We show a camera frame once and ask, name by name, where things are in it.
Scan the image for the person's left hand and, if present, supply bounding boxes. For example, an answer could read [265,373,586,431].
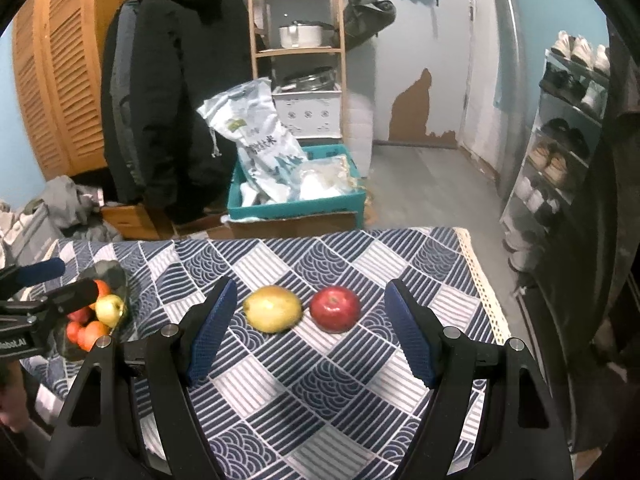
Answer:
[0,362,32,433]

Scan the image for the metal shoe rack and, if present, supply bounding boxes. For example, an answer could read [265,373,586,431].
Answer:
[500,47,613,271]

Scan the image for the metal pan with lid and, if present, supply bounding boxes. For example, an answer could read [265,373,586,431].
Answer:
[282,66,336,92]

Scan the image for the red apple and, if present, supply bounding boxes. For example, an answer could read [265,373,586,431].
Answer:
[309,286,362,334]

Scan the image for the navy white patterned tablecloth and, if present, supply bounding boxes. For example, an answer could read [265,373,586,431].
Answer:
[20,226,512,480]

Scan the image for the glass bowl of fruit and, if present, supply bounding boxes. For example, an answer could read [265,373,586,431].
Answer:
[54,259,132,362]

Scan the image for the white cooking pot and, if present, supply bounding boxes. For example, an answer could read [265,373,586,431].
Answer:
[278,20,335,50]

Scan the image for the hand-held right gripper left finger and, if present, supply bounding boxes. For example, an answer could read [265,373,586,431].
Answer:
[45,276,240,480]

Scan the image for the clear plastic bag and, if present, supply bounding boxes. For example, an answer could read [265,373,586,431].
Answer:
[297,156,361,201]

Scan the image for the yellow-green apple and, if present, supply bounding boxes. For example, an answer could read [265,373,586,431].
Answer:
[95,294,126,328]

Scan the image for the wooden shelf rack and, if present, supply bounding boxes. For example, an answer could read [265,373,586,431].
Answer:
[245,0,349,142]

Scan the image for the wooden louvered cabinet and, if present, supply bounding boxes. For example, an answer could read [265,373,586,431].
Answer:
[10,0,136,181]

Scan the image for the brown cardboard box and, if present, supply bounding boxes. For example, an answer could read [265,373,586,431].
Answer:
[220,207,358,241]

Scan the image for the white printed rice bag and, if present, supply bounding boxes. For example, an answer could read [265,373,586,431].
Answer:
[197,77,307,206]

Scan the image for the white perforated basket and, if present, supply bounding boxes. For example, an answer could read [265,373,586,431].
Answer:
[271,85,343,138]

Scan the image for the teal plastic crate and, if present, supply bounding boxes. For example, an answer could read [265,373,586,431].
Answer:
[227,143,366,229]

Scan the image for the black hooded jacket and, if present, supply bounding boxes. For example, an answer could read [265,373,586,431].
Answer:
[100,0,258,226]

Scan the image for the shoe rack with shoes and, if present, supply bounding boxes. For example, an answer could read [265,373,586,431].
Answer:
[505,30,612,271]

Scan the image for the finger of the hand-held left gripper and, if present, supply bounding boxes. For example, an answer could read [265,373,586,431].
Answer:
[0,258,67,301]
[0,279,99,328]

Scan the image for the low wooden box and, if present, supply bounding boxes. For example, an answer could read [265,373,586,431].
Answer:
[102,202,176,241]

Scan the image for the grey printed bag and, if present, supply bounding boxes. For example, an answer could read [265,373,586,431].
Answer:
[0,204,63,271]

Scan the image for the yellow pear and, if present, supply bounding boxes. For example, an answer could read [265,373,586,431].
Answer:
[243,285,304,334]

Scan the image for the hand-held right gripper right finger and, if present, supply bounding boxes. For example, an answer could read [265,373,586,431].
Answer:
[384,279,576,480]

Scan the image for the green hanging bag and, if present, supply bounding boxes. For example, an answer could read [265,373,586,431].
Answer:
[342,0,397,52]

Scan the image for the grey crumpled clothes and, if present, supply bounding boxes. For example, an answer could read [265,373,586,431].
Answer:
[42,175,123,243]

